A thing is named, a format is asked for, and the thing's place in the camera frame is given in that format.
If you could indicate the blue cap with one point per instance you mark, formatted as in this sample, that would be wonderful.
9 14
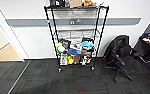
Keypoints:
74 51

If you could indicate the black bag with grey print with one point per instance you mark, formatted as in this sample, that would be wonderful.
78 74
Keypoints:
65 43

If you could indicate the tall brown box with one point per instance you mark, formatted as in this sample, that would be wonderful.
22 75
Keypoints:
77 59

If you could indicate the light blue plush toy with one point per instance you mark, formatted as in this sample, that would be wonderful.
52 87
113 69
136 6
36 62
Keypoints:
87 44

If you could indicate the small brown cardboard box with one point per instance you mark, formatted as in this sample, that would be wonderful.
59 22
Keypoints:
87 51

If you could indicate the yellow green toy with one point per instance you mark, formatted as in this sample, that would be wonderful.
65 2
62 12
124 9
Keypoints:
70 60

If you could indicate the green and white round toy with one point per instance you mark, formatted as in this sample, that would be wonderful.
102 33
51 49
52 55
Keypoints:
61 49

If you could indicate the small black box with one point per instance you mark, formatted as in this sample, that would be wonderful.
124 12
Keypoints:
87 39

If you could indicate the white and black package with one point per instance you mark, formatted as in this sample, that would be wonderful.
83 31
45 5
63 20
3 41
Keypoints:
84 60

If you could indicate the white printed package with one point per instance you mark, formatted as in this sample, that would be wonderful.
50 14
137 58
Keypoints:
63 60

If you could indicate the flat brown cardboard box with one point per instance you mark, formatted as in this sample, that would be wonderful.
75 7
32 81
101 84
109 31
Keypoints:
75 3

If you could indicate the black office chair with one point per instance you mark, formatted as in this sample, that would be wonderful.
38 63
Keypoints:
119 48

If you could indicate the orange plush toy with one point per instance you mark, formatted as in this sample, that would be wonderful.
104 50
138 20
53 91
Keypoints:
88 3

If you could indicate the large black printed bag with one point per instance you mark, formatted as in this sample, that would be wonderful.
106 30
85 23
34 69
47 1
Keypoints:
57 3

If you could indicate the small white wall socket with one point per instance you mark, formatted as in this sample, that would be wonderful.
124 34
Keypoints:
72 22
78 20

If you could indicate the long grey wall band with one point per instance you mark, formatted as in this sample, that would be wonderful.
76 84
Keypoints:
27 22

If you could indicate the white door frame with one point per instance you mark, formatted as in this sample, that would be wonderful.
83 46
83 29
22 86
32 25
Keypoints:
11 36

